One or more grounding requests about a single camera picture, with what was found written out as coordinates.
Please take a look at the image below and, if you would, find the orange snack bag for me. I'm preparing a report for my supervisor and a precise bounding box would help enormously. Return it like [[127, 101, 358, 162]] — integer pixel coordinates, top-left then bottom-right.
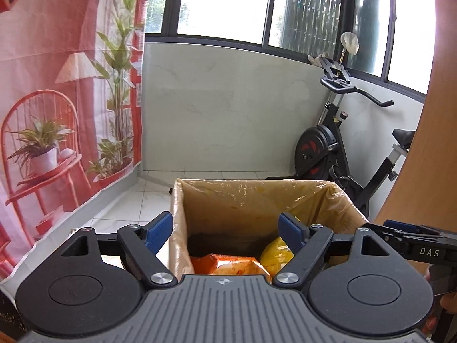
[[191, 254, 272, 283]]

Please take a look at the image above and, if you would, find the cardboard box with plastic liner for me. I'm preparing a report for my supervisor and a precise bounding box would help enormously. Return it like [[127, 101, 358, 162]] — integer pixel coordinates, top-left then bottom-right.
[[168, 179, 367, 278]]

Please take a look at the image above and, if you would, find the wooden door panel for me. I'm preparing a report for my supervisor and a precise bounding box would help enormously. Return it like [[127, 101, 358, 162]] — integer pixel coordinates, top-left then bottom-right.
[[374, 0, 456, 232]]

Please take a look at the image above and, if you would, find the person's right hand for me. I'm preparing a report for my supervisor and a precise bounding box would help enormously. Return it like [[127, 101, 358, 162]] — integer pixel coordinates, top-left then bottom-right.
[[422, 267, 457, 335]]

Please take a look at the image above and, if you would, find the black framed window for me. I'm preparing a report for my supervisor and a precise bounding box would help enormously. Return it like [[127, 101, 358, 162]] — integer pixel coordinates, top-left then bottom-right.
[[145, 0, 435, 101]]

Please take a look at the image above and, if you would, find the pink printed backdrop cloth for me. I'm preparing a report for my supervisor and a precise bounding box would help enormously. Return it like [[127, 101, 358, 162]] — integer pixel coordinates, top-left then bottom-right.
[[1, 0, 147, 278]]

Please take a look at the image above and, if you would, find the yellow snack bag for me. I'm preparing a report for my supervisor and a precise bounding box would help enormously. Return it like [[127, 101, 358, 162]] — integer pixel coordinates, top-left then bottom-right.
[[259, 215, 304, 280]]

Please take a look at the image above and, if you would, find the black exercise bike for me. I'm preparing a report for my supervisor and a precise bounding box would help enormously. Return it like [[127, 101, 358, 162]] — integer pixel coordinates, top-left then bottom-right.
[[281, 53, 415, 217]]

